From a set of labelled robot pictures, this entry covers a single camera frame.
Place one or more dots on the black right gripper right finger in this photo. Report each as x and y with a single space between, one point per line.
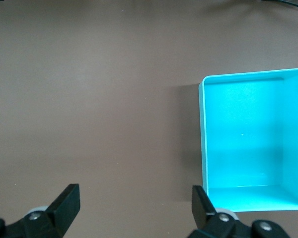
206 218

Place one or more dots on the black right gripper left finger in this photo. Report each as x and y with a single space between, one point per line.
62 213

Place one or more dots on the turquoise plastic bin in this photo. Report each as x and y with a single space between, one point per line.
243 138

